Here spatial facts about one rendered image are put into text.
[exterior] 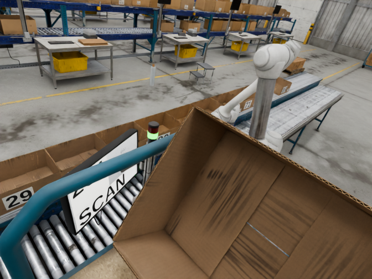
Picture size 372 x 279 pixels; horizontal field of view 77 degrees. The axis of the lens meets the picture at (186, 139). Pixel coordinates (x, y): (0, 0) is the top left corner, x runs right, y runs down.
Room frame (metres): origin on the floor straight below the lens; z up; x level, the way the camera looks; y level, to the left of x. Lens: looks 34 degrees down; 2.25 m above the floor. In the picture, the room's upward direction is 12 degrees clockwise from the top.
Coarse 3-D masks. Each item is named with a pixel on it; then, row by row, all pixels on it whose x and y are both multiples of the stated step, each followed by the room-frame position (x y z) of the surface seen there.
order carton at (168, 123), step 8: (160, 112) 2.15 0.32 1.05; (136, 120) 1.91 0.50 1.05; (144, 120) 1.99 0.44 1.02; (152, 120) 2.07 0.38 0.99; (160, 120) 2.16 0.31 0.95; (168, 120) 2.14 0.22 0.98; (176, 120) 2.08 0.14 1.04; (144, 128) 2.00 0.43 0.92; (160, 128) 2.10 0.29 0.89; (168, 128) 2.13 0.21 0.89; (176, 128) 1.94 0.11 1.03
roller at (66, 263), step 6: (42, 222) 0.89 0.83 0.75; (42, 228) 0.85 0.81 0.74; (48, 228) 0.86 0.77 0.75; (48, 234) 0.82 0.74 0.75; (54, 234) 0.83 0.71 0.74; (48, 240) 0.79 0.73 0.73; (54, 240) 0.79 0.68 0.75; (54, 246) 0.75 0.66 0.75; (60, 246) 0.76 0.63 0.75; (60, 252) 0.72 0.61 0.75; (60, 258) 0.69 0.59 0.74; (66, 258) 0.70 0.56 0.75; (66, 264) 0.66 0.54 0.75; (72, 264) 0.67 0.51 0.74; (66, 270) 0.64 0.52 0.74
